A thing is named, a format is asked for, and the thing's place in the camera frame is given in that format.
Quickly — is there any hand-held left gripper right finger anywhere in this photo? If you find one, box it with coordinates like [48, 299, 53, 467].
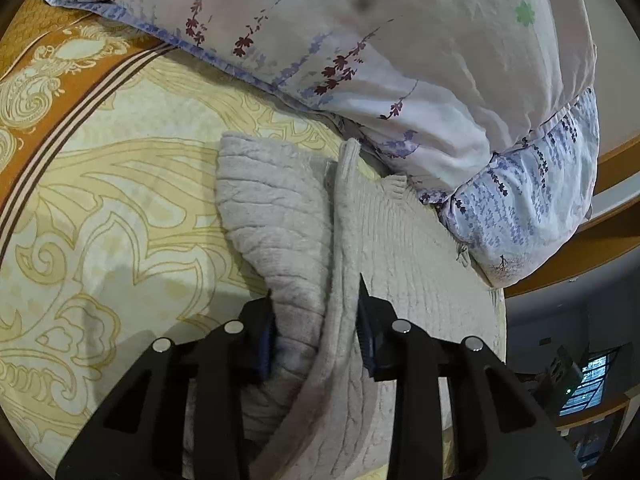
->
[357, 272, 583, 480]

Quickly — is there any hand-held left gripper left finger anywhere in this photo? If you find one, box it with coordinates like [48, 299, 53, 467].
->
[55, 290, 278, 480]

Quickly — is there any grey cable knit sweater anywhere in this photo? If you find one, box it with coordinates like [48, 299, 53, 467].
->
[182, 130, 508, 480]

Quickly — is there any yellow patterned bed sheet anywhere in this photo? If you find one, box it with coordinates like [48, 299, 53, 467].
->
[0, 0, 506, 480]

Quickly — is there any blue tree print pillow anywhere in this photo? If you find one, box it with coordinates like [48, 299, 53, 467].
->
[417, 87, 601, 291]

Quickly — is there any lit grille window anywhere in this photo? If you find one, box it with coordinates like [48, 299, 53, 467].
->
[559, 354, 612, 417]

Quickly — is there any wooden headboard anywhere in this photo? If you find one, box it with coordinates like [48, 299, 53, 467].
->
[502, 132, 640, 301]

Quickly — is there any pink floral pillow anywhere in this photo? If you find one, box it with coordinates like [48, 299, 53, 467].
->
[37, 0, 598, 208]

